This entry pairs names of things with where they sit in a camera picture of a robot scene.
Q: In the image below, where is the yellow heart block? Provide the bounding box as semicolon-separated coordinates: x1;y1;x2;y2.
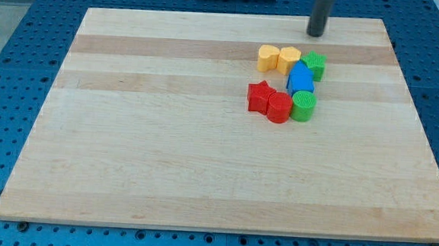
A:
257;44;280;72

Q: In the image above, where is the red star block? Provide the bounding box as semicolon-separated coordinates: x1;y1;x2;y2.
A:
247;81;277;115

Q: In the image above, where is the red cylinder block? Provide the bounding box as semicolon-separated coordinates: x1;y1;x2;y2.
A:
266;92;293;123

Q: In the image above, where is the wooden board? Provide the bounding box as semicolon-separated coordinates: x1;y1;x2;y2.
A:
0;8;439;243

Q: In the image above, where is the green cylinder block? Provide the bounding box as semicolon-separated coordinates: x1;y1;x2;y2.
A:
290;91;317;122

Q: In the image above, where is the blue house-shaped block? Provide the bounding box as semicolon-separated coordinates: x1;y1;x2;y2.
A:
286;61;315;96

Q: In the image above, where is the yellow pentagon block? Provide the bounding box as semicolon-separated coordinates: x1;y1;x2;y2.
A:
277;46;302;75

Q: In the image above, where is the green star block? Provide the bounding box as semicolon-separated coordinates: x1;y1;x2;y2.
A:
300;51;328;81

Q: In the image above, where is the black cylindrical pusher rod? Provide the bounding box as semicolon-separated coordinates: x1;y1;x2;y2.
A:
306;0;335;37

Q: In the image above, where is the blue perforated table plate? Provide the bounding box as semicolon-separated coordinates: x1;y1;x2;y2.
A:
0;0;439;246

